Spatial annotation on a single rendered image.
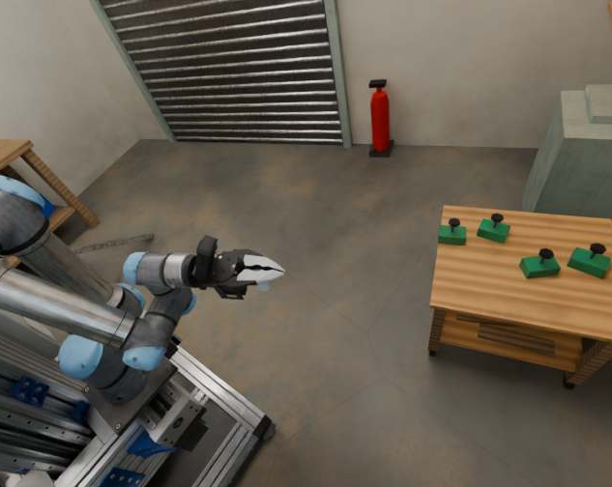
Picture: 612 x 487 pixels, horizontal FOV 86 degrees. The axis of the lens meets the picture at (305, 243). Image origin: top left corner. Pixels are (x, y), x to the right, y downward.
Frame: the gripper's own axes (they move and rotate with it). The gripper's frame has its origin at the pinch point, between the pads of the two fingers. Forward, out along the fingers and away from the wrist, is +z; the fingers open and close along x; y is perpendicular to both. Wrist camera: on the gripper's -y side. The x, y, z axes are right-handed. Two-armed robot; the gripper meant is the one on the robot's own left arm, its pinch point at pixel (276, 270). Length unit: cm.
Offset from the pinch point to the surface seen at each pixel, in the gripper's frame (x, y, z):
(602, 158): -108, 65, 115
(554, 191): -109, 87, 104
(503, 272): -47, 70, 66
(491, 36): -212, 52, 81
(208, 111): -247, 108, -157
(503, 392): -15, 121, 74
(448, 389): -14, 122, 51
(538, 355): -28, 103, 85
